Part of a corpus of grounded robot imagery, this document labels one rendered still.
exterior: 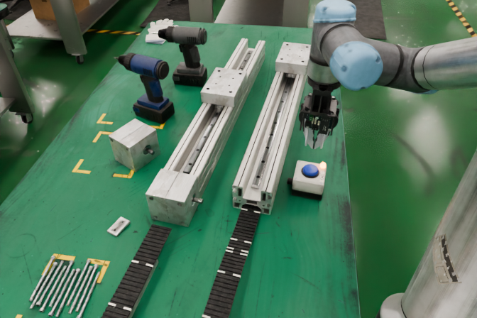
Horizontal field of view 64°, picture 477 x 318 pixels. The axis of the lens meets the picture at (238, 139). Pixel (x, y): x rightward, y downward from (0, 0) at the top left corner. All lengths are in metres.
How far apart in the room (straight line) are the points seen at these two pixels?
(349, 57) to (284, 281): 0.50
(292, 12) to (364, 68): 2.03
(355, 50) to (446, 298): 0.38
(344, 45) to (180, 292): 0.60
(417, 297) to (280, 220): 0.59
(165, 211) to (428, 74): 0.64
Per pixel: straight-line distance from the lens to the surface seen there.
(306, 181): 1.01
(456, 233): 0.41
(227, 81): 1.26
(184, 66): 1.47
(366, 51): 0.65
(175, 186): 0.95
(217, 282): 0.86
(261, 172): 1.02
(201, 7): 2.75
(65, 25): 3.35
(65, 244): 1.04
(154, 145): 1.15
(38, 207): 1.15
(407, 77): 0.72
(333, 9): 0.74
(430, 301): 0.44
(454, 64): 0.65
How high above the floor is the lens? 1.56
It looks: 40 degrees down
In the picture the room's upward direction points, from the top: 1 degrees counter-clockwise
